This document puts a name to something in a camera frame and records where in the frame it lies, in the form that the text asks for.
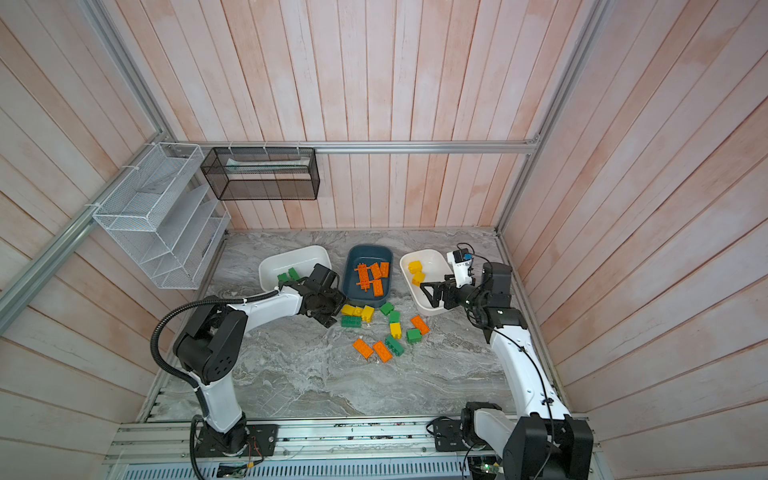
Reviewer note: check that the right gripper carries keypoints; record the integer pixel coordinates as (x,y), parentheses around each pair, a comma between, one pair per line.
(449,287)

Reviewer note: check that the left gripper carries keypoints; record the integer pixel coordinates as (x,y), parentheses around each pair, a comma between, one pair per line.
(339,298)

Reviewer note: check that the yellow lego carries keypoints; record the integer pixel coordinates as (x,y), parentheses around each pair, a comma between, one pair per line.
(418,278)

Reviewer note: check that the long orange lego plate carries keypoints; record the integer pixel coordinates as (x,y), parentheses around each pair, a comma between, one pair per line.
(364,281)

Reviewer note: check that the orange lego brick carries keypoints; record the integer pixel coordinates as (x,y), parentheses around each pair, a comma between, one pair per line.
(363,348)
(378,289)
(384,269)
(375,271)
(382,352)
(420,324)

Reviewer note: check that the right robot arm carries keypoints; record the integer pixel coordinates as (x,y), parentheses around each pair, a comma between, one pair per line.
(546,441)

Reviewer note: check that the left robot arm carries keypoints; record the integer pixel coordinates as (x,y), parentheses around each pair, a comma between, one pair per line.
(210,343)

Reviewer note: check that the dark green flat lego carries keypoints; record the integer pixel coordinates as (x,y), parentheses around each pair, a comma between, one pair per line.
(351,322)

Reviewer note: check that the right white bin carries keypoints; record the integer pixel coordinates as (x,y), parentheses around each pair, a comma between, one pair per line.
(435,267)

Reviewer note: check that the white bin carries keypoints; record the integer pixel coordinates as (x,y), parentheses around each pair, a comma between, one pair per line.
(302,260)
(435,267)

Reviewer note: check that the left white bin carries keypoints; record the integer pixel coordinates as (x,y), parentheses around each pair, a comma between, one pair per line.
(302,260)

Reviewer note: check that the dark teal bin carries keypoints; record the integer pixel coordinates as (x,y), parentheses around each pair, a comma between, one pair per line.
(367,254)

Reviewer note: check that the green long lego brick lower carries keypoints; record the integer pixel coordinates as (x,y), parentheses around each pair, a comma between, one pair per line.
(394,346)

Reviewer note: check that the black mesh basket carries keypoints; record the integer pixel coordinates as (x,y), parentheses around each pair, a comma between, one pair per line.
(262,173)

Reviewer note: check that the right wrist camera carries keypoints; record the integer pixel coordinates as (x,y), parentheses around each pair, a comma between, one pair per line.
(461,262)

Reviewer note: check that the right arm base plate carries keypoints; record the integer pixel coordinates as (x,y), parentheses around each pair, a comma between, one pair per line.
(452,435)

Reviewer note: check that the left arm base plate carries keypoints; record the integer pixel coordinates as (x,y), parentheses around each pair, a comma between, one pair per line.
(243,440)

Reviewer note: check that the aluminium front rail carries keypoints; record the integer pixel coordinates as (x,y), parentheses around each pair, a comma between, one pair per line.
(351,448)

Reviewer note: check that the white wire shelf rack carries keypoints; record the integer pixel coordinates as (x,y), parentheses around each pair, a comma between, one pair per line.
(170,227)

